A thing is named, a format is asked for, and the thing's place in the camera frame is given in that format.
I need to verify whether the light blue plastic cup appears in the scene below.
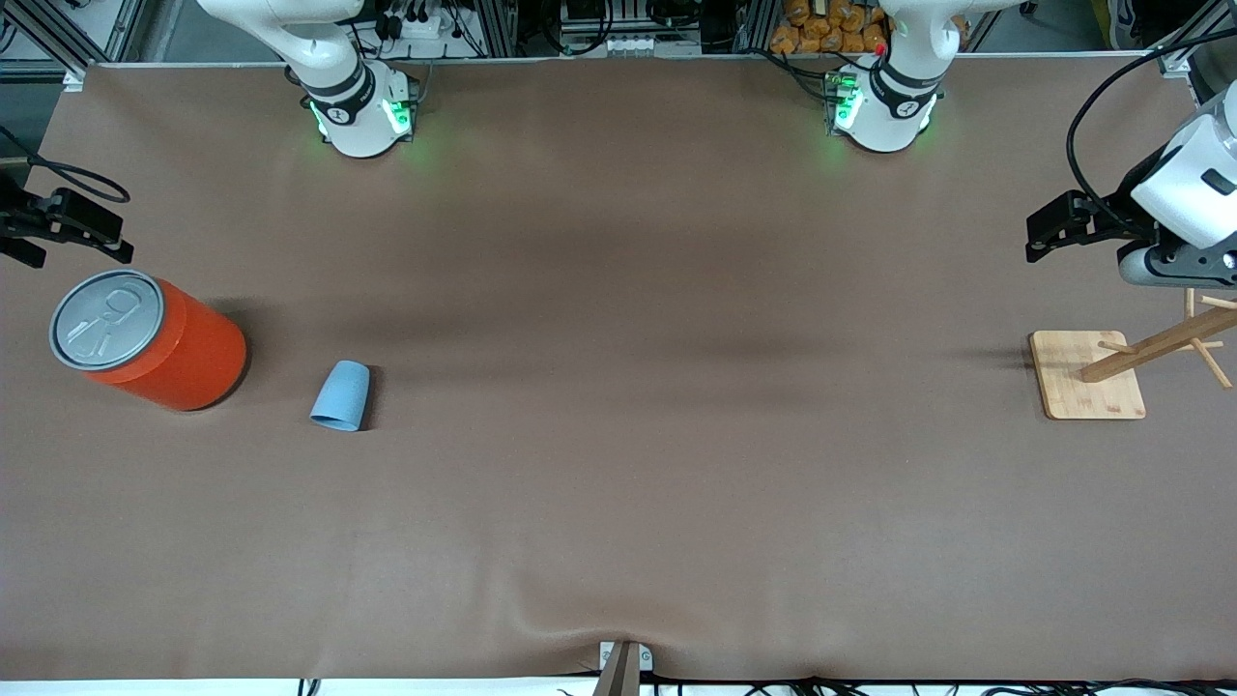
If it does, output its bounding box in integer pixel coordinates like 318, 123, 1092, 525
309, 361, 371, 432

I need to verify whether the wooden cup rack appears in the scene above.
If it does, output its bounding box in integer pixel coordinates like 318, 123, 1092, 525
1029, 287, 1237, 421

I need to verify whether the large orange can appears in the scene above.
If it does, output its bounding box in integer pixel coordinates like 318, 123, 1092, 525
48, 269, 248, 413

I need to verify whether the pile of orange objects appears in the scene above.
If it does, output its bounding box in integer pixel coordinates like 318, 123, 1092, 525
770, 0, 890, 54

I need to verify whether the white power strip with plugs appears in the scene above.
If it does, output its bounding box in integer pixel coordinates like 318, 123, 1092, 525
372, 0, 460, 42

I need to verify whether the brown table mat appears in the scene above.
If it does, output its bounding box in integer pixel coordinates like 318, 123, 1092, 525
0, 56, 1237, 682

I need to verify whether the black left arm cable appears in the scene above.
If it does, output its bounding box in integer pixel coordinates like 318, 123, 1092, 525
1066, 27, 1237, 228

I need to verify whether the aluminium frame profile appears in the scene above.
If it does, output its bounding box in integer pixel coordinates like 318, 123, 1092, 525
1160, 0, 1237, 78
0, 0, 102, 93

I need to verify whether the aluminium upright post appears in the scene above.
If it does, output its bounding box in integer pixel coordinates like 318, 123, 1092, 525
739, 0, 777, 54
478, 0, 518, 57

